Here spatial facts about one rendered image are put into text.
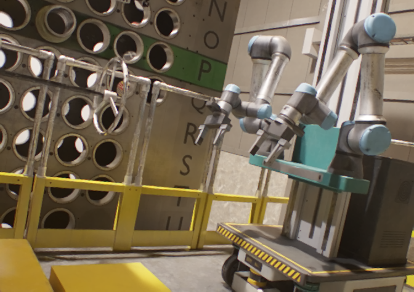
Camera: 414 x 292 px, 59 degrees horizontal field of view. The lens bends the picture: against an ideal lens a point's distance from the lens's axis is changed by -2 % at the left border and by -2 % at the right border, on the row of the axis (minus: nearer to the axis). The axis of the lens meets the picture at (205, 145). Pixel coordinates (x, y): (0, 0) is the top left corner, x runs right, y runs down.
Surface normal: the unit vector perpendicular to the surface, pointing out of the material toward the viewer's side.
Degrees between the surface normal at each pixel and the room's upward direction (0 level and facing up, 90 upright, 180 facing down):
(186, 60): 90
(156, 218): 90
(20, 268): 0
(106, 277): 0
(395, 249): 90
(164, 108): 90
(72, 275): 0
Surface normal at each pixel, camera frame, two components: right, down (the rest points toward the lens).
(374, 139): 0.10, 0.19
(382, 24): 0.11, -0.07
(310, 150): -0.84, -0.15
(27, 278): 0.20, -0.98
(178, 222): 0.58, 0.15
